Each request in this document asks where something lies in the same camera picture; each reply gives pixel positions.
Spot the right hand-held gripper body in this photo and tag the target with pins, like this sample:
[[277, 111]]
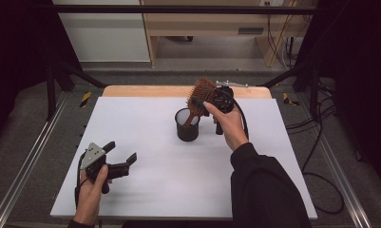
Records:
[[224, 98]]

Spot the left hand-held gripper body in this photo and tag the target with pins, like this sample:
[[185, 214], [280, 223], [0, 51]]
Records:
[[98, 164]]

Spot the brown wooden paddle hairbrush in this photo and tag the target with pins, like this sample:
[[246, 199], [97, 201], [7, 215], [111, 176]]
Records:
[[202, 93]]

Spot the black mesh pen cup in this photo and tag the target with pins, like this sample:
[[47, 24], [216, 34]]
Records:
[[187, 131]]

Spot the person's right hand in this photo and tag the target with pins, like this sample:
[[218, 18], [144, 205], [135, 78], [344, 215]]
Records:
[[231, 128]]

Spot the person's left hand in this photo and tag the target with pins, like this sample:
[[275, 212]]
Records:
[[89, 194]]

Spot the light wooden table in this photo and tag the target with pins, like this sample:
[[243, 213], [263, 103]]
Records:
[[147, 91]]

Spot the yellow black striped tape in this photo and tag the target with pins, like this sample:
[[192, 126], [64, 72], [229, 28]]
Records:
[[85, 99], [288, 99]]

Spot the light wooden desk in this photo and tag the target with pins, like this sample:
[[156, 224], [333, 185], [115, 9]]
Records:
[[210, 25]]

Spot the black metal stand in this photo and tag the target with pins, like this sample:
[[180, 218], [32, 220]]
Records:
[[313, 88], [52, 91]]

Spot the white cabinet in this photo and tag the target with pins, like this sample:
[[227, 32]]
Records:
[[104, 34]]

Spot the black curtain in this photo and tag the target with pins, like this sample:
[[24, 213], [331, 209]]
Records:
[[359, 79], [20, 63]]

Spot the aluminium rail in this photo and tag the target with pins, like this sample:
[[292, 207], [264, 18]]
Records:
[[23, 167], [340, 177]]

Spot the black horizontal frame bar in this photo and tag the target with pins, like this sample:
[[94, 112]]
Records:
[[185, 9]]

